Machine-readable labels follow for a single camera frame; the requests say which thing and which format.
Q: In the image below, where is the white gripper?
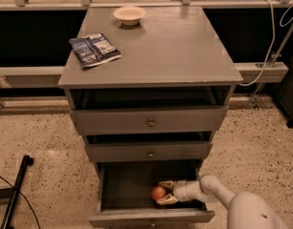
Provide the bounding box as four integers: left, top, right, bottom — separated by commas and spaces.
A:
157, 180, 198, 206

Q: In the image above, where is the red apple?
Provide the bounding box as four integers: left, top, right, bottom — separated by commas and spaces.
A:
152, 185, 167, 201

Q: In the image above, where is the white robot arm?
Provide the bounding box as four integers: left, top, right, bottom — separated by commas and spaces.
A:
152, 174, 289, 229

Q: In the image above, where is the grey open bottom drawer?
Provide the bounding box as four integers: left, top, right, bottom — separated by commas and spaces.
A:
89, 160, 215, 228

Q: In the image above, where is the grey top drawer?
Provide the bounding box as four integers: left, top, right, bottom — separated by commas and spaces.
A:
70, 107, 228, 135

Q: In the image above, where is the grey middle drawer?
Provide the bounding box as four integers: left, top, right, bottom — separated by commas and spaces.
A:
86, 141, 213, 162

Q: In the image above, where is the grey wooden drawer cabinet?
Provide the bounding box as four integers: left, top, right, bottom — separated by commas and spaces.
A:
58, 6, 243, 164

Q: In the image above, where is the black metal stand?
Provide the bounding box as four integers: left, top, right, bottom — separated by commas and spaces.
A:
0, 156, 33, 229

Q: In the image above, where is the dark cabinet at right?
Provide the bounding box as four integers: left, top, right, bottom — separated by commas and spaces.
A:
277, 55, 293, 128

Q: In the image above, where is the blue white snack bag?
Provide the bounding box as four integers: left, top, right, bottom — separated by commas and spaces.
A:
69, 33, 121, 69

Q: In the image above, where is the beige bowl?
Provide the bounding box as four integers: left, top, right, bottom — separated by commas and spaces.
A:
114, 6, 146, 26

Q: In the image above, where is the metal railing frame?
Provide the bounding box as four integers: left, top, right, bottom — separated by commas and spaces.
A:
0, 0, 293, 116

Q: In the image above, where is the black floor cable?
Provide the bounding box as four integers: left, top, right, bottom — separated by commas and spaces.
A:
0, 170, 42, 229

